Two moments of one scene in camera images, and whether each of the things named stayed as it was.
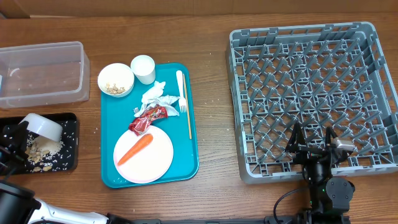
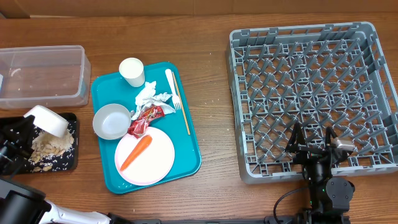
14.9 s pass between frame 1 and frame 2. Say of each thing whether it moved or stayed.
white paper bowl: moved
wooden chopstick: moved
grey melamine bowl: moved
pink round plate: stayed
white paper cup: moved
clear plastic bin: stayed
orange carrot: moved
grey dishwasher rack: stayed
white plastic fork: moved
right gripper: stayed
